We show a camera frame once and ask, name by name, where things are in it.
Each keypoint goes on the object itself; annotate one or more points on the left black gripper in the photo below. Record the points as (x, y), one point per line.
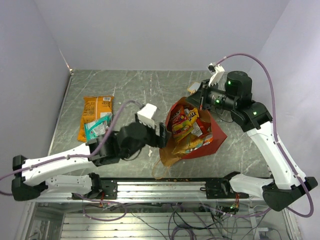
(160, 141)

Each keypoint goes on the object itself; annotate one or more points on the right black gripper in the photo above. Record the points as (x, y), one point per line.
(196, 98)

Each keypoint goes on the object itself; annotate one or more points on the red paper bag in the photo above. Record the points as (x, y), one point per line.
(205, 139)

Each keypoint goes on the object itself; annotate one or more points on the teal snack packet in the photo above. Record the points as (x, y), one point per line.
(97, 127)

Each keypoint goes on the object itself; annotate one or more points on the orange kettle chips bag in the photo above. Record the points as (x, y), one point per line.
(95, 107)

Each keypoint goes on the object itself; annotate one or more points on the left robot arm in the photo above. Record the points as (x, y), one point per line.
(33, 177)

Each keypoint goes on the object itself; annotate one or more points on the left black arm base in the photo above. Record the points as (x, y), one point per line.
(106, 186)

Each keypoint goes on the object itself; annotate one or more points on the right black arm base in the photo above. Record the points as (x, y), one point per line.
(216, 188)

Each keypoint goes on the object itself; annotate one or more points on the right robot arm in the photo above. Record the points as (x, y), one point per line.
(287, 182)

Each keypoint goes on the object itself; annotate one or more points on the yellow candy packet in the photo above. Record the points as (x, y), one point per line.
(192, 114)

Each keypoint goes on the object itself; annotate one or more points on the red yellow snack packet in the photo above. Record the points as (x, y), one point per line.
(180, 123)

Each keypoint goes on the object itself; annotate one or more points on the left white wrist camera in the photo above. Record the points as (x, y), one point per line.
(146, 115)

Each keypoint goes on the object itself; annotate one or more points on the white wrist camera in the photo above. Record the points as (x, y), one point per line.
(217, 71)
(146, 115)

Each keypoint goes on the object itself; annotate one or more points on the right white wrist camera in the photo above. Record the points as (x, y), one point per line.
(217, 71)

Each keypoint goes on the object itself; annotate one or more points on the aluminium frame rail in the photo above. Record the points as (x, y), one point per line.
(150, 192)

